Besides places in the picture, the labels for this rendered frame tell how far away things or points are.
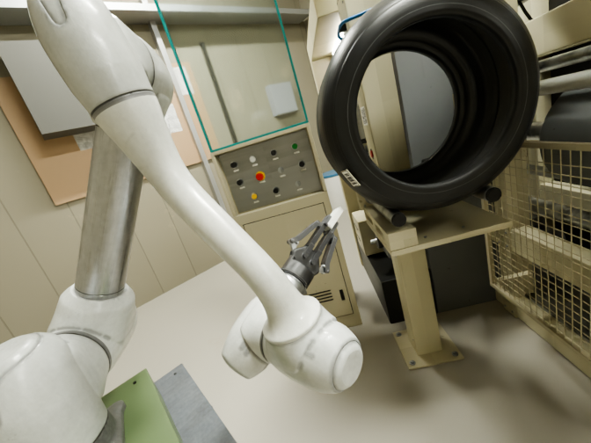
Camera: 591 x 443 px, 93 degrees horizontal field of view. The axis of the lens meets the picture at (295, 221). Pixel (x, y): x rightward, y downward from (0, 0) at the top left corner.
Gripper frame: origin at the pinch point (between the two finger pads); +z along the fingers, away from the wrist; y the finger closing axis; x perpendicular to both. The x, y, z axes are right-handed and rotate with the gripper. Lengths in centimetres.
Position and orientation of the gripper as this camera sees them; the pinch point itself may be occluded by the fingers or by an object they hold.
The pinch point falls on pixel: (332, 219)
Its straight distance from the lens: 74.8
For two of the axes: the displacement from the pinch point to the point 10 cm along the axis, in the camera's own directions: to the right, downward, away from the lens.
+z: 5.2, -7.1, 4.8
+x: 4.5, -2.5, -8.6
